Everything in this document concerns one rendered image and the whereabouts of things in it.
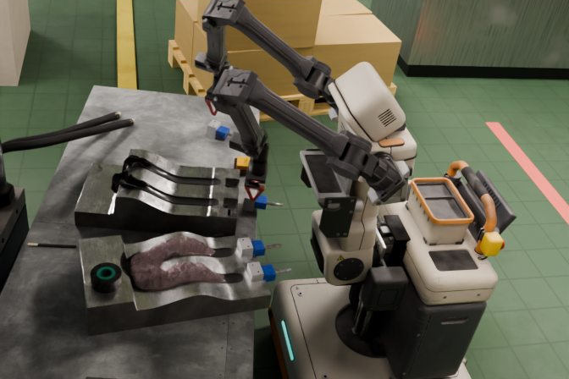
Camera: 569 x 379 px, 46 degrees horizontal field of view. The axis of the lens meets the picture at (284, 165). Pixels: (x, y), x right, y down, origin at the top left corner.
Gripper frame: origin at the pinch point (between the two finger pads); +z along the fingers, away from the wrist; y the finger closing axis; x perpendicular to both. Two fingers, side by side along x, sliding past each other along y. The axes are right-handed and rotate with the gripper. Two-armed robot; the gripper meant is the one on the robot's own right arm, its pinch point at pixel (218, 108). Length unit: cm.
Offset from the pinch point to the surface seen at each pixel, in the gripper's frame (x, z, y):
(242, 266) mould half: 40, 7, 67
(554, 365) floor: 158, 92, -25
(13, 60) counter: -179, 75, -98
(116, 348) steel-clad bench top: 21, 12, 104
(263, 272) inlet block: 47, 5, 67
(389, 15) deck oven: 12, 65, -302
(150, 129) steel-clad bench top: -23.8, 12.6, 8.9
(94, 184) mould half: -18, 6, 55
